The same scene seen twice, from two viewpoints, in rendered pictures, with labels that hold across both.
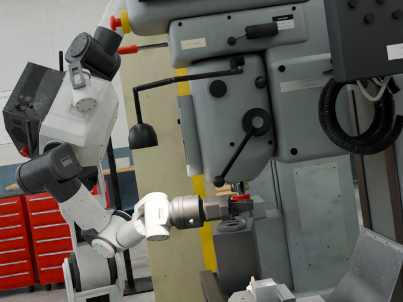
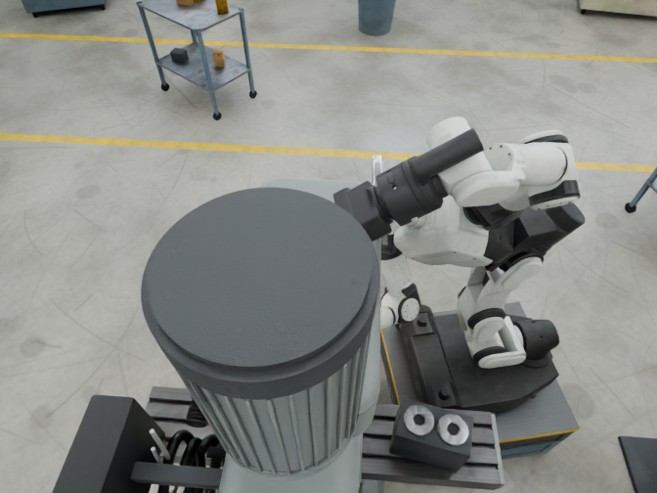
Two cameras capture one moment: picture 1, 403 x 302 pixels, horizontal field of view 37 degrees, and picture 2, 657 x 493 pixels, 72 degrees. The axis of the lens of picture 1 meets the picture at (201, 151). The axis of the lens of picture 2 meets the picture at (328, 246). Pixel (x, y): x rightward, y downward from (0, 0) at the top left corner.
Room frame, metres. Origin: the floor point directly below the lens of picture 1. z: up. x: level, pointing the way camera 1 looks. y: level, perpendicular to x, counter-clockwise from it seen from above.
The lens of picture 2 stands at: (1.71, -0.55, 2.51)
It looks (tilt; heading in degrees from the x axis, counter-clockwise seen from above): 51 degrees down; 99
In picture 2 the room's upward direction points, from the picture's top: straight up
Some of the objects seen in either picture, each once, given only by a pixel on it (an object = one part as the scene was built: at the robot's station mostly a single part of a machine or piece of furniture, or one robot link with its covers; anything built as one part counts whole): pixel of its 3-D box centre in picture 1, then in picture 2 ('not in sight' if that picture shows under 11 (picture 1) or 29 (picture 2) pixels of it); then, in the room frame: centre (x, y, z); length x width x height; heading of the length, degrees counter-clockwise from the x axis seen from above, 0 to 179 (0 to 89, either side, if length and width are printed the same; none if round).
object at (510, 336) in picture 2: not in sight; (495, 341); (2.30, 0.49, 0.68); 0.21 x 0.20 x 0.13; 17
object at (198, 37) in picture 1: (233, 38); not in sight; (1.60, -0.13, 1.68); 0.34 x 0.24 x 0.10; 94
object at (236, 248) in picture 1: (237, 251); (430, 434); (1.96, -0.07, 1.04); 0.22 x 0.12 x 0.20; 173
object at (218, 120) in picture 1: (231, 119); not in sight; (1.60, -0.09, 1.47); 0.21 x 0.19 x 0.32; 4
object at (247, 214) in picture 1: (242, 208); not in sight; (1.60, -0.09, 1.23); 0.05 x 0.05 x 0.05
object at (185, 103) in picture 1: (189, 135); not in sight; (1.59, 0.02, 1.45); 0.04 x 0.04 x 0.21; 4
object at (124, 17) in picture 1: (125, 21); not in sight; (1.58, 0.14, 1.76); 0.06 x 0.02 x 0.06; 4
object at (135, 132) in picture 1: (142, 135); not in sight; (1.52, 0.14, 1.46); 0.07 x 0.07 x 0.06
